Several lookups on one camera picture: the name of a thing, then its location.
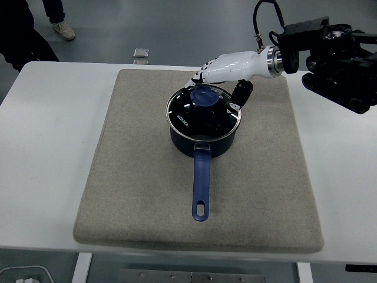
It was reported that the grey metal plate with screws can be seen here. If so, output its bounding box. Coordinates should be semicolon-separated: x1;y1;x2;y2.
117;268;266;283

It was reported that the dark blue saucepan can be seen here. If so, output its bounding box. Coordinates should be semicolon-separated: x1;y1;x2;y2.
168;117;238;222

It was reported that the beige fabric mat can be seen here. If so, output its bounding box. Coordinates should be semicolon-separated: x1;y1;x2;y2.
72;68;325;254

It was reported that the glass pot lid blue knob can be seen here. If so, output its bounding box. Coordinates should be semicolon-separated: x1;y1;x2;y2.
166;84;242;142

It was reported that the white table leg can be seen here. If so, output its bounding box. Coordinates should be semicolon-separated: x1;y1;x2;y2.
296;261;313;283
71;252;94;283

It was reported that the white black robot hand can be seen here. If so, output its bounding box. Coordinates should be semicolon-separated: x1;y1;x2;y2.
184;47;269;112

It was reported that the black table control panel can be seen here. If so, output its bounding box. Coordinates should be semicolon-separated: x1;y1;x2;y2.
345;264;377;272

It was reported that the white cable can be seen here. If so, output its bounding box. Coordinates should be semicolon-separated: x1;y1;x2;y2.
0;265;55;283

